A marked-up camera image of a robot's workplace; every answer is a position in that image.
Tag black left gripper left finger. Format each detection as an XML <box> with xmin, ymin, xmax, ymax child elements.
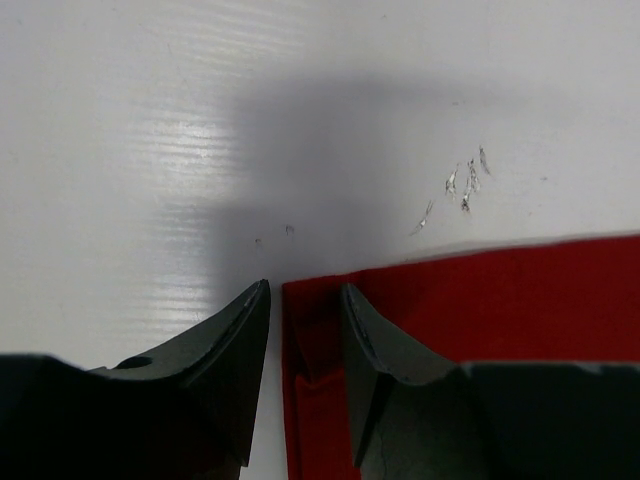
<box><xmin>1</xmin><ymin>280</ymin><xmax>271</xmax><ymax>479</ymax></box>

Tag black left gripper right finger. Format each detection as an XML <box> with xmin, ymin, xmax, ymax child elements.
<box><xmin>341</xmin><ymin>284</ymin><xmax>639</xmax><ymax>479</ymax></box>

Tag red t-shirt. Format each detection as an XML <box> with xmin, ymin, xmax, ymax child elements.
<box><xmin>282</xmin><ymin>236</ymin><xmax>639</xmax><ymax>479</ymax></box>

